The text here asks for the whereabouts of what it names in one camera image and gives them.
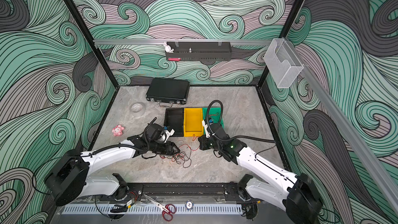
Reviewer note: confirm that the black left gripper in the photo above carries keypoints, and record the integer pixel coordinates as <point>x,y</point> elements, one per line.
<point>172,144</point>

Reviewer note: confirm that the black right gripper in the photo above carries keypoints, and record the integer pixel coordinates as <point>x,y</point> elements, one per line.
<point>202,140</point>

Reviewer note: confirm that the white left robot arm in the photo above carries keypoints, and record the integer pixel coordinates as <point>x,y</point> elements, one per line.
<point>71,177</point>

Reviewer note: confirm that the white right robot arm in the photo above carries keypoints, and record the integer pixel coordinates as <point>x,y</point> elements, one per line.
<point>297,195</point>

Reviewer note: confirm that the green plastic bin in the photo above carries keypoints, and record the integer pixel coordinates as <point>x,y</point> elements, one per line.
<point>214,115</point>

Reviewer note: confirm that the yellow plastic bin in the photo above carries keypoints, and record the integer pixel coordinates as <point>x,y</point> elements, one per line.
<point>192,122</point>

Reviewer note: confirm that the black plastic bin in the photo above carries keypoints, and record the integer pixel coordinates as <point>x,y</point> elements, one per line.
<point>174,119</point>

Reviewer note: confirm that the round blue white button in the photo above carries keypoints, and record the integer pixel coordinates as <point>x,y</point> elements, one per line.
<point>189,205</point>

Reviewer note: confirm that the black aluminium carry case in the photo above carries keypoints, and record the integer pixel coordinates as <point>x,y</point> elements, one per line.
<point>171,91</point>

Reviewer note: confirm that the pink pig toy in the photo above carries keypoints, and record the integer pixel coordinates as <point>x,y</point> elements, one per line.
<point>118,130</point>

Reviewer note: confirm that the white rabbit figurine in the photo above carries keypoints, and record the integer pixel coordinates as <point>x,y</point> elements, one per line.
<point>168,48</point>

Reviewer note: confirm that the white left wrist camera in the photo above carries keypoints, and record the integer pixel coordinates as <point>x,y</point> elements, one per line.
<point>166,134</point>

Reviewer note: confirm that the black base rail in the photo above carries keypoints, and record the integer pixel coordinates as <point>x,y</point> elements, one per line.
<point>189,189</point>

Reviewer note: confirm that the red handled scissors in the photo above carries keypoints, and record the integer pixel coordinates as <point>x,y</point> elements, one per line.
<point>167,210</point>

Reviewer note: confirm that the black wall shelf tray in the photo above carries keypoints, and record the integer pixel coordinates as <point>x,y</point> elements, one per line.
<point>201,51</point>

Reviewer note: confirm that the clear acrylic wall holder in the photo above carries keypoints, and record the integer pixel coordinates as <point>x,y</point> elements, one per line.
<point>283,62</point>

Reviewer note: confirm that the white slotted cable duct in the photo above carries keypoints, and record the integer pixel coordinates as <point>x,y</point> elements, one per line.
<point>142,209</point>

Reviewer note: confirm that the aluminium wall rail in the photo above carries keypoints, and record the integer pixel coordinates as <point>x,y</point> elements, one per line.
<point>143,41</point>

